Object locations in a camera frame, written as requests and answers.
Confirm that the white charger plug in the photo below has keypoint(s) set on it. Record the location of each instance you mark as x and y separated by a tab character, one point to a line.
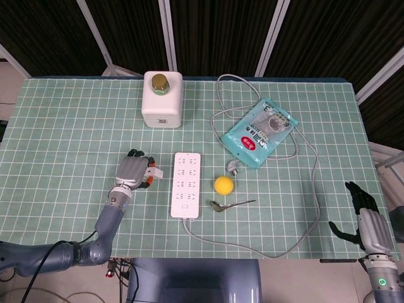
156	173

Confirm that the white partition frame post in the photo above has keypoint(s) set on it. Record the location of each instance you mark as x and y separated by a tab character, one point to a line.
14	61
271	34
378	79
168	34
94	31

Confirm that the white power strip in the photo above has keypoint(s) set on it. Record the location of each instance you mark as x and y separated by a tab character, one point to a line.
185	195

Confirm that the green jar with gold lid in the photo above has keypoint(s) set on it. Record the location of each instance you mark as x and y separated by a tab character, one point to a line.
160	82

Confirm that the teal plastic product bag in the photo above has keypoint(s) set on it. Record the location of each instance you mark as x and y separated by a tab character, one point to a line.
259	135

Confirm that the yellow ball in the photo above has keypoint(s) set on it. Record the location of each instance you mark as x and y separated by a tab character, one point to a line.
224	185

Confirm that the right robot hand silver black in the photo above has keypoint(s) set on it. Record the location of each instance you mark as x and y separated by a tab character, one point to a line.
375	230

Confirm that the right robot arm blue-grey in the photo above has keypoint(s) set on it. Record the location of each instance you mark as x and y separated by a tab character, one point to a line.
382	281

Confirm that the blue-grey robot torso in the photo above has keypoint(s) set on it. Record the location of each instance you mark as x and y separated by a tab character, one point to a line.
195	274

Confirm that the white metal frame stand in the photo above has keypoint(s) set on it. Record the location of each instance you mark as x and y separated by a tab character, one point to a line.
386	161

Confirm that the white ribbed plastic container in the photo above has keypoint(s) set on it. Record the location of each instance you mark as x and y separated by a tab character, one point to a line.
161	107

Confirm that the small red device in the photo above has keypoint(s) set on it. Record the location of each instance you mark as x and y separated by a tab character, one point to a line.
109	274

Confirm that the green checked tablecloth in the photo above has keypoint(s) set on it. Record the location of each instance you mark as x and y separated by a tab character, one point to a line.
63	126

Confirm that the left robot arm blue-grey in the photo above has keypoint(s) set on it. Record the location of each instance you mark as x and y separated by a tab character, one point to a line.
107	217

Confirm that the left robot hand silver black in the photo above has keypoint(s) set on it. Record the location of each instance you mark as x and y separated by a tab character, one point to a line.
131	170

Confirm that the metal spoon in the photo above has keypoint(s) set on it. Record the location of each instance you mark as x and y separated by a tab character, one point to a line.
217	206

